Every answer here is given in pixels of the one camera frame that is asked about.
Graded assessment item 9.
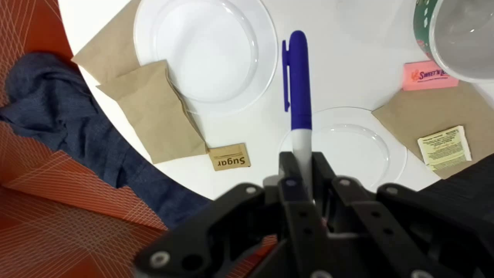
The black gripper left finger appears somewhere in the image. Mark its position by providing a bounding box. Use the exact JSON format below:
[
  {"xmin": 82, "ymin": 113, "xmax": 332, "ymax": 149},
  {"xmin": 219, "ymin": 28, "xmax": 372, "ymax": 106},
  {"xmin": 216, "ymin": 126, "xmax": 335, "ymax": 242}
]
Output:
[{"xmin": 135, "ymin": 152, "xmax": 337, "ymax": 278}]

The blue and white pen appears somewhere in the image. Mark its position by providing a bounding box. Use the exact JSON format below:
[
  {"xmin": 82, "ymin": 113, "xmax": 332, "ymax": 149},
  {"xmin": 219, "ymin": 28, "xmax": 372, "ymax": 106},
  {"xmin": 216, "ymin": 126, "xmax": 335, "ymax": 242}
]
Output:
[{"xmin": 280, "ymin": 30, "xmax": 315, "ymax": 203}]

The folded brown napkin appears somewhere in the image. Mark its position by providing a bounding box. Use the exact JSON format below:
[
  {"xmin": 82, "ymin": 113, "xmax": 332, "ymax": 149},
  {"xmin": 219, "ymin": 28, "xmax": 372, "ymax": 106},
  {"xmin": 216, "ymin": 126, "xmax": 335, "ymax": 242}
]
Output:
[{"xmin": 97, "ymin": 59, "xmax": 210, "ymax": 166}]

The blue cloth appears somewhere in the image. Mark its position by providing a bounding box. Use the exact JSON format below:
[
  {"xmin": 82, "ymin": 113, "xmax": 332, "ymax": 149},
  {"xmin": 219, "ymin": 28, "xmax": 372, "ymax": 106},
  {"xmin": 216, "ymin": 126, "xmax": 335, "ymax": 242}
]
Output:
[{"xmin": 0, "ymin": 52, "xmax": 213, "ymax": 231}]

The pink sweetener packet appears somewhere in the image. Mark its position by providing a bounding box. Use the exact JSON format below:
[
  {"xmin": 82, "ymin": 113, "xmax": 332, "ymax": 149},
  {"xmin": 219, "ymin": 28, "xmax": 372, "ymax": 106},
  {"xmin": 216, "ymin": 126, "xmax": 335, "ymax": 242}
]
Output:
[{"xmin": 402, "ymin": 59, "xmax": 460, "ymax": 93}]

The white mug with green band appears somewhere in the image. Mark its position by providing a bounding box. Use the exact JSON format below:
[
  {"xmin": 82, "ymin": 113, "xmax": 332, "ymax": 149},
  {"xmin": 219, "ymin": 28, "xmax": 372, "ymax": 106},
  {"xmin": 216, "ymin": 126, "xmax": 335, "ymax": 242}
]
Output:
[{"xmin": 412, "ymin": 0, "xmax": 494, "ymax": 84}]

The large white plate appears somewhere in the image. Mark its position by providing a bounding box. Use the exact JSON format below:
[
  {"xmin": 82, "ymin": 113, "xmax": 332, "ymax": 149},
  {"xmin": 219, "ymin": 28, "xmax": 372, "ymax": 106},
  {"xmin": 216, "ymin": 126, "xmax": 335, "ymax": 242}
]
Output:
[{"xmin": 131, "ymin": 0, "xmax": 280, "ymax": 118}]

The small white plate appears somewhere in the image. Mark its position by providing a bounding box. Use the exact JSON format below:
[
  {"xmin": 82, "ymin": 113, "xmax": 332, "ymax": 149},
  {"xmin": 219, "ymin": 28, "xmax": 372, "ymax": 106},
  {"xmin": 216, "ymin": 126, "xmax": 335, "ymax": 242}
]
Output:
[{"xmin": 275, "ymin": 106, "xmax": 408, "ymax": 195}]

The brown napkin under large plate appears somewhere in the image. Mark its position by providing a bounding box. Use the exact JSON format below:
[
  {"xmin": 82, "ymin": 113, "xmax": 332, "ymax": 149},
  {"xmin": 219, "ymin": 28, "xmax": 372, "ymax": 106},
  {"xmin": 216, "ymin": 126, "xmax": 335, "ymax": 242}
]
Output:
[{"xmin": 71, "ymin": 0, "xmax": 144, "ymax": 87}]

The brown sugar packet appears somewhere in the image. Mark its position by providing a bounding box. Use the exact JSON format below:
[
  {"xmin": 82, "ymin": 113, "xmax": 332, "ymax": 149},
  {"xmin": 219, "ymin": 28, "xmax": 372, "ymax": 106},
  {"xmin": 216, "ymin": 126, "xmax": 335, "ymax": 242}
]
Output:
[{"xmin": 207, "ymin": 143, "xmax": 253, "ymax": 174}]

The brown napkin under yellow packet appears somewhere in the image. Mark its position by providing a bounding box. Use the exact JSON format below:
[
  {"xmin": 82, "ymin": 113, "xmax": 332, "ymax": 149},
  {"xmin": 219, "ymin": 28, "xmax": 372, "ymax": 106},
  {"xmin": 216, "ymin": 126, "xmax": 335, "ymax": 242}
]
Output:
[{"xmin": 371, "ymin": 81, "xmax": 494, "ymax": 181}]

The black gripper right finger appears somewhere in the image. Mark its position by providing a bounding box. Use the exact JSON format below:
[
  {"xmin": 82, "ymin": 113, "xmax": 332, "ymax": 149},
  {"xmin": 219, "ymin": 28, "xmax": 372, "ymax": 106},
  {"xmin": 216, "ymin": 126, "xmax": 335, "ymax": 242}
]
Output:
[{"xmin": 311, "ymin": 152, "xmax": 494, "ymax": 278}]

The yellow sweetener packet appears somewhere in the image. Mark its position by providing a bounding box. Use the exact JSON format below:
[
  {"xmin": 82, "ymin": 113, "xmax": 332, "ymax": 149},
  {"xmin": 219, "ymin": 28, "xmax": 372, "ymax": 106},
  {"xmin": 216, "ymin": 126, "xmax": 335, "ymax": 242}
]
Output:
[{"xmin": 415, "ymin": 124, "xmax": 474, "ymax": 169}]

